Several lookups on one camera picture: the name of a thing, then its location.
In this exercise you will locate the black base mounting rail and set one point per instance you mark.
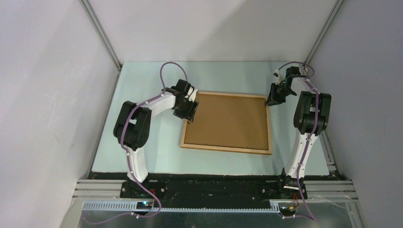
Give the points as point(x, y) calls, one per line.
point(197, 191)

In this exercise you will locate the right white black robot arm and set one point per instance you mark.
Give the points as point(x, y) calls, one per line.
point(310, 120)

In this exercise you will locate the light wooden picture frame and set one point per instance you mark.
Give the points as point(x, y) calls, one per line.
point(226, 150)

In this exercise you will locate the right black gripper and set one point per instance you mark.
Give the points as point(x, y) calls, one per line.
point(273, 99)

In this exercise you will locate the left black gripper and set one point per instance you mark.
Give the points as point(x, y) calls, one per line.
point(188, 114)

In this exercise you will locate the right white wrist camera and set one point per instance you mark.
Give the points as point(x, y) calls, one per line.
point(279, 77)

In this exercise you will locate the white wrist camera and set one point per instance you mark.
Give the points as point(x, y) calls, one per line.
point(192, 93)
point(279, 77)

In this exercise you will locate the aluminium extrusion frame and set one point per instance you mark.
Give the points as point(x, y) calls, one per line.
point(330, 204)

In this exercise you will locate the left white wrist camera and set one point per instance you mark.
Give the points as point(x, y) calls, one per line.
point(192, 93)

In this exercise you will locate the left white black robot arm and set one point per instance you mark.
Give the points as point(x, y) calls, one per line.
point(132, 127)

